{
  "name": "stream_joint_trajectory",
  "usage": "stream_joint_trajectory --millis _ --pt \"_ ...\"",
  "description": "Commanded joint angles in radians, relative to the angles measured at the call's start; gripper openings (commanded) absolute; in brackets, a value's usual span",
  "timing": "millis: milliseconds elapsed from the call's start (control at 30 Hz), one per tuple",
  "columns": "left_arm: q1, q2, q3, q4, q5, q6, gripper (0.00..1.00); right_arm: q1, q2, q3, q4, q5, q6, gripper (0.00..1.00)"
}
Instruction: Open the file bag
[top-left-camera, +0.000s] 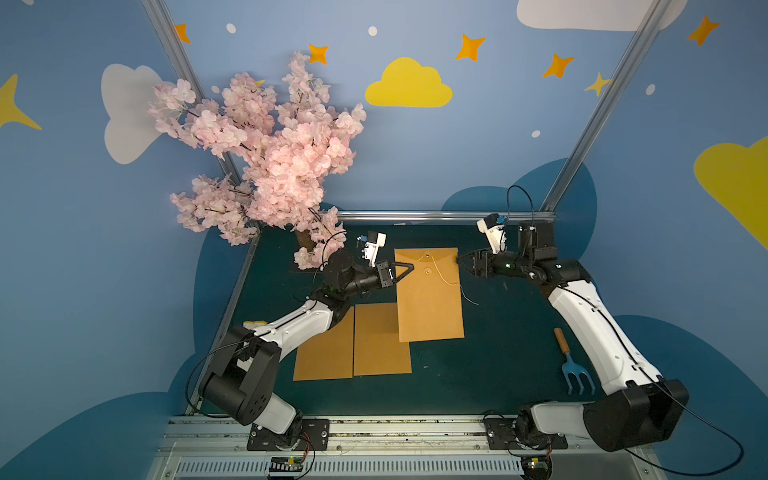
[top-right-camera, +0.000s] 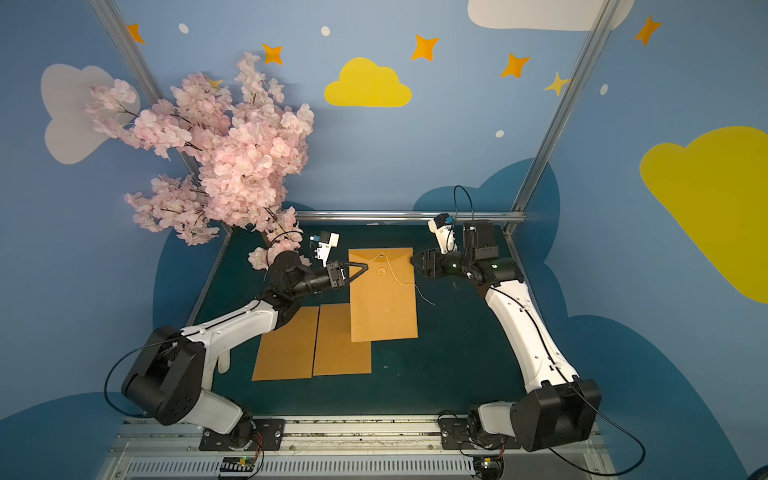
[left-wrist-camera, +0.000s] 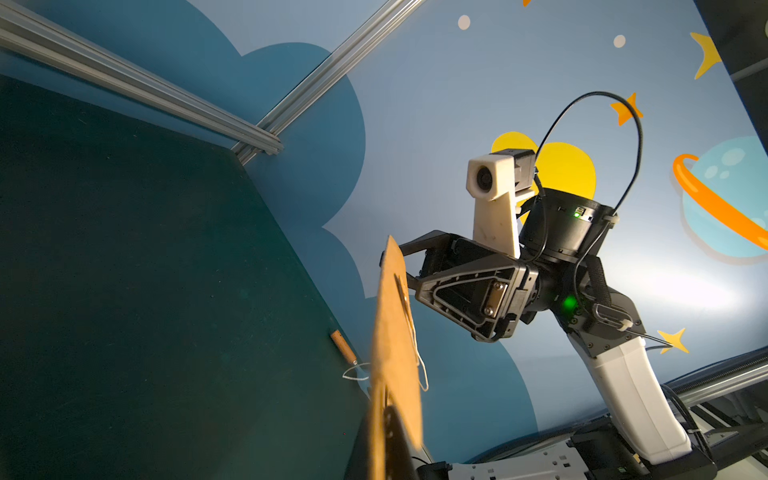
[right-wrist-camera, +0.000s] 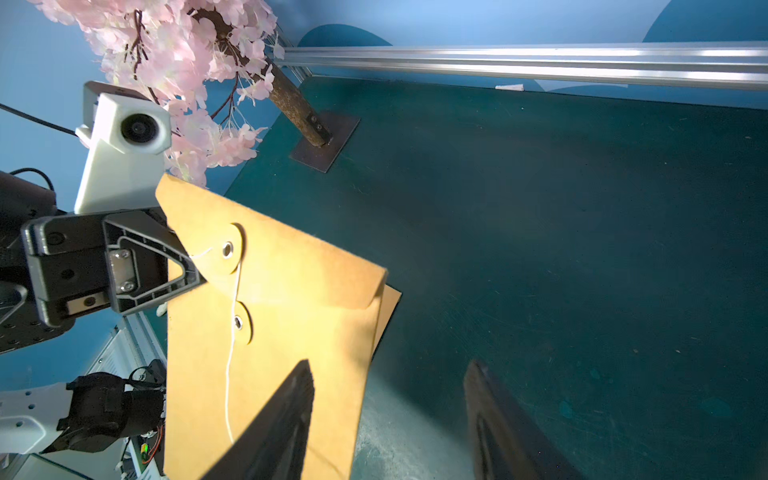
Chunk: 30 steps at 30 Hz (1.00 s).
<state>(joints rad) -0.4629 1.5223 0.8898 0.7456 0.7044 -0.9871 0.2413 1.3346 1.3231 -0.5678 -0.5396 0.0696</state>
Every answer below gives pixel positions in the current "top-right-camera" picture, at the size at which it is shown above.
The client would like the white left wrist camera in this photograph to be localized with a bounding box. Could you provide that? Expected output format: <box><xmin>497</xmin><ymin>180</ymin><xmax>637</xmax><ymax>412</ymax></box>
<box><xmin>310</xmin><ymin>231</ymin><xmax>340</xmax><ymax>267</ymax></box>

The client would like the white work glove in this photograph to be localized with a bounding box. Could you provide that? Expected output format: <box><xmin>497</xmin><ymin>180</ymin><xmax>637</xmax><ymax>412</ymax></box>
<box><xmin>202</xmin><ymin>350</ymin><xmax>231</xmax><ymax>390</ymax></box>

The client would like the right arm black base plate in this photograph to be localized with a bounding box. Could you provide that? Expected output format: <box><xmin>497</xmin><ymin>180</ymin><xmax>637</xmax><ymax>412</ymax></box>
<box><xmin>436</xmin><ymin>412</ymin><xmax>521</xmax><ymax>451</ymax></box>

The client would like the diagonal aluminium bar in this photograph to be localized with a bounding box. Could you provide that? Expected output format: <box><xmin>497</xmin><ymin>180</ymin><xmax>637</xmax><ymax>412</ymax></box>
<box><xmin>504</xmin><ymin>0</ymin><xmax>622</xmax><ymax>242</ymax></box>
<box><xmin>89</xmin><ymin>0</ymin><xmax>202</xmax><ymax>176</ymax></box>

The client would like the pink artificial blossom tree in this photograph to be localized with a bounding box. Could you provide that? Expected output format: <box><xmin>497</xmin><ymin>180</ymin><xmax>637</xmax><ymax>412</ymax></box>
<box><xmin>84</xmin><ymin>52</ymin><xmax>315</xmax><ymax>270</ymax></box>

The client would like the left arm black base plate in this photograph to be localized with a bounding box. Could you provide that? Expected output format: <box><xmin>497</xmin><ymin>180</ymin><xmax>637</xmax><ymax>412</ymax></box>
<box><xmin>199</xmin><ymin>417</ymin><xmax>286</xmax><ymax>452</ymax></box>

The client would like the left diagonal aluminium bar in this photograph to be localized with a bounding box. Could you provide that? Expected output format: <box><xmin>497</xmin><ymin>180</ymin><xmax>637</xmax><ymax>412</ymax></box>
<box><xmin>89</xmin><ymin>0</ymin><xmax>202</xmax><ymax>176</ymax></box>

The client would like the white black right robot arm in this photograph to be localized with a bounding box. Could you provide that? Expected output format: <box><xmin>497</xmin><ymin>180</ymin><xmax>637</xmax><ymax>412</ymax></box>
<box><xmin>410</xmin><ymin>213</ymin><xmax>602</xmax><ymax>452</ymax></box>

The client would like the left green circuit board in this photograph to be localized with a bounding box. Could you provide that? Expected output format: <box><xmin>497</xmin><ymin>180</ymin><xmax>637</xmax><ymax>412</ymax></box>
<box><xmin>216</xmin><ymin>457</ymin><xmax>257</xmax><ymax>479</ymax></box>

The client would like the right side table rail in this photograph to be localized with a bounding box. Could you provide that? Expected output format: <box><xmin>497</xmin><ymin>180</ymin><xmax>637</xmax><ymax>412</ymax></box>
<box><xmin>503</xmin><ymin>232</ymin><xmax>559</xmax><ymax>361</ymax></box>

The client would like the white file bag string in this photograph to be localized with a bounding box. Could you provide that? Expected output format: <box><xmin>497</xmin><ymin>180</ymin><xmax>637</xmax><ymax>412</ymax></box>
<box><xmin>370</xmin><ymin>251</ymin><xmax>437</xmax><ymax>306</ymax></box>

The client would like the left side table rail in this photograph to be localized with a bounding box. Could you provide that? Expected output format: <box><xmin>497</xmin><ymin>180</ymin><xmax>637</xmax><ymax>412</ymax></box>
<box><xmin>142</xmin><ymin>232</ymin><xmax>233</xmax><ymax>415</ymax></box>

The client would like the right diagonal aluminium bar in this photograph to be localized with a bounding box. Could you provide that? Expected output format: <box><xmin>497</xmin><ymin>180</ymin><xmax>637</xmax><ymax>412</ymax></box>
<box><xmin>504</xmin><ymin>0</ymin><xmax>622</xmax><ymax>242</ymax></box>

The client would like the right round circuit board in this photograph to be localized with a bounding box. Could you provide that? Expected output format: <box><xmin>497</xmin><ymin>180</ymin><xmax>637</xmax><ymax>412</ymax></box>
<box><xmin>472</xmin><ymin>457</ymin><xmax>504</xmax><ymax>480</ymax></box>

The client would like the aluminium front mounting rail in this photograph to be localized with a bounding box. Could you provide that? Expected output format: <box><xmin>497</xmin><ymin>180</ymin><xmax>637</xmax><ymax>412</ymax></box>
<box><xmin>95</xmin><ymin>413</ymin><xmax>619</xmax><ymax>480</ymax></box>

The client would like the table rail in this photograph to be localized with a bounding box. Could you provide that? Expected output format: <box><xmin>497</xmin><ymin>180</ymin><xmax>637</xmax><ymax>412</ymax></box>
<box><xmin>503</xmin><ymin>232</ymin><xmax>559</xmax><ymax>361</ymax></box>
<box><xmin>142</xmin><ymin>232</ymin><xmax>233</xmax><ymax>415</ymax></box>

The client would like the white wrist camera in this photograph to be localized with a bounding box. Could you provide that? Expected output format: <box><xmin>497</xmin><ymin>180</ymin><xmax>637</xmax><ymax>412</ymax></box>
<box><xmin>310</xmin><ymin>231</ymin><xmax>340</xmax><ymax>267</ymax></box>
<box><xmin>428</xmin><ymin>213</ymin><xmax>457</xmax><ymax>255</ymax></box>

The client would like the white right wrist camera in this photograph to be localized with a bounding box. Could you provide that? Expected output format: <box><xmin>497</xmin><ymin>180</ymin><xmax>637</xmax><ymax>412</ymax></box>
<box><xmin>428</xmin><ymin>213</ymin><xmax>457</xmax><ymax>255</ymax></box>

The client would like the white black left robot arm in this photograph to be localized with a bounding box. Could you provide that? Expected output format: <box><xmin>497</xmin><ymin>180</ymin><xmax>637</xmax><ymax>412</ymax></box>
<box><xmin>121</xmin><ymin>251</ymin><xmax>369</xmax><ymax>435</ymax></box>

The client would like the back horizontal aluminium bar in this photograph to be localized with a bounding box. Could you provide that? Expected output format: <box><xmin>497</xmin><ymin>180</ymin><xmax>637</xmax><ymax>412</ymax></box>
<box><xmin>296</xmin><ymin>210</ymin><xmax>526</xmax><ymax>224</ymax></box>

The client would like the kraft paper file bag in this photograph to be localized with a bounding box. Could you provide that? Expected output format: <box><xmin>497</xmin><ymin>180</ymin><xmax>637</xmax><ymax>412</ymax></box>
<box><xmin>313</xmin><ymin>304</ymin><xmax>372</xmax><ymax>377</ymax></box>
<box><xmin>252</xmin><ymin>306</ymin><xmax>319</xmax><ymax>382</ymax></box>
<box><xmin>348</xmin><ymin>248</ymin><xmax>418</xmax><ymax>342</ymax></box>

